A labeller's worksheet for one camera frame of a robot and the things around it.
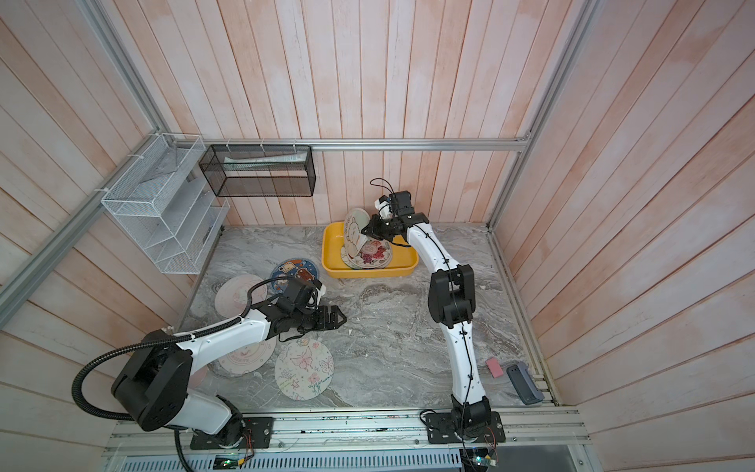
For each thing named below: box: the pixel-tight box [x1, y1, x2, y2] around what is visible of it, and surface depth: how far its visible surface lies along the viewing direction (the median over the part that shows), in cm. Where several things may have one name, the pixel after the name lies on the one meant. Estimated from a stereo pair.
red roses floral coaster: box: [341, 237, 394, 270], surface depth 109 cm
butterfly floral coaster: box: [274, 338, 336, 402], surface depth 85 cm
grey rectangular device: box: [506, 361, 545, 406], surface depth 81 cm
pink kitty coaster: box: [214, 274, 268, 319], surface depth 103 cm
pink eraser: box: [485, 356, 505, 379], surface depth 85 cm
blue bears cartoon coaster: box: [270, 257, 320, 295], surface depth 109 cm
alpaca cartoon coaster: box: [344, 207, 371, 259], surface depth 103 cm
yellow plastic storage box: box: [321, 221, 420, 280], surface depth 109 cm
